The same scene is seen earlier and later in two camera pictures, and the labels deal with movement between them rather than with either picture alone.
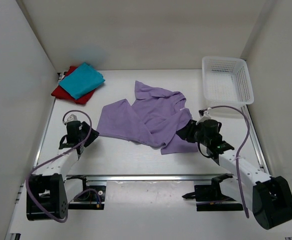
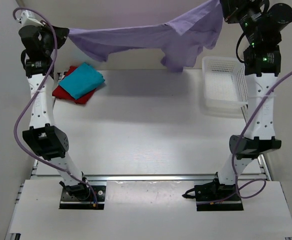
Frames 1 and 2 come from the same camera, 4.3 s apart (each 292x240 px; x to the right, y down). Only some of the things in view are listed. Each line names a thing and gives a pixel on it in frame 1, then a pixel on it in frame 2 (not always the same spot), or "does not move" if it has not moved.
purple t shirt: x=154 y=118 -> x=183 y=38
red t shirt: x=61 y=92 does not move
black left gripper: x=93 y=134 -> x=61 y=34
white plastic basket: x=226 y=82 does not move
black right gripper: x=186 y=133 -> x=233 y=9
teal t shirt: x=81 y=80 does not move
